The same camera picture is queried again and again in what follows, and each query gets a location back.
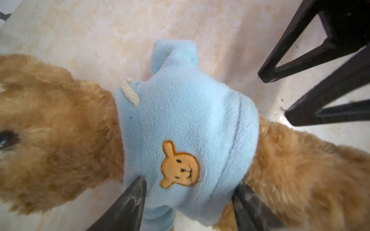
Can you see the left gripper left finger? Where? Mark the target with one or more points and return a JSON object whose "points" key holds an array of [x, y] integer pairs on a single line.
{"points": [[127, 211]]}

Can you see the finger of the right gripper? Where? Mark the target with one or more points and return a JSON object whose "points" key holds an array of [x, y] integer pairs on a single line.
{"points": [[319, 32], [309, 110]]}

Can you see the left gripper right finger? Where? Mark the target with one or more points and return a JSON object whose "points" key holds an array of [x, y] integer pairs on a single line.
{"points": [[251, 213]]}

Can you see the brown plush teddy bear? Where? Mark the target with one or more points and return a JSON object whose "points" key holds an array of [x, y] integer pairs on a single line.
{"points": [[60, 136]]}

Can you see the light blue bear hoodie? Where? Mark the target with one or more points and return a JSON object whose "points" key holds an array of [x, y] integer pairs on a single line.
{"points": [[191, 137]]}

